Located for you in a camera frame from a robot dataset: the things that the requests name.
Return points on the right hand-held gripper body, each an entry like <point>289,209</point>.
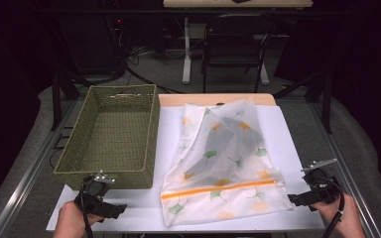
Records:
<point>324,191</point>

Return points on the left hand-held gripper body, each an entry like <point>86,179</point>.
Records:
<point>91,195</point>

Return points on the white leaf-print mesh laundry bag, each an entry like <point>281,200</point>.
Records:
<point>244,205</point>

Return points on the green woven basket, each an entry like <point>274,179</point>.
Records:
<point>119,139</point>

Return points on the black cloth garment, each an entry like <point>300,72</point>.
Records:
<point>221,142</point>

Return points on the person's left hand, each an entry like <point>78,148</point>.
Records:
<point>71,224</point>

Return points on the person's right hand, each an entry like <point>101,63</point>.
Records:
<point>347,221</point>

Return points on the white table board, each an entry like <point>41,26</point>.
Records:
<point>284,132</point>

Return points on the black metal stand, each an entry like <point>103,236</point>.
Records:
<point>56,105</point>
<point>326,109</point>

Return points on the wooden desk with white legs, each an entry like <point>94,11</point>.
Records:
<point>187,66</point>

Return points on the black folding chair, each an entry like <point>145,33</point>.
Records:
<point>233,49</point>

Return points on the black device with red light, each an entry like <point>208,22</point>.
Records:
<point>117,24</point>

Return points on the aluminium rail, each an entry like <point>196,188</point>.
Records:
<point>334,150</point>
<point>29,178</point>

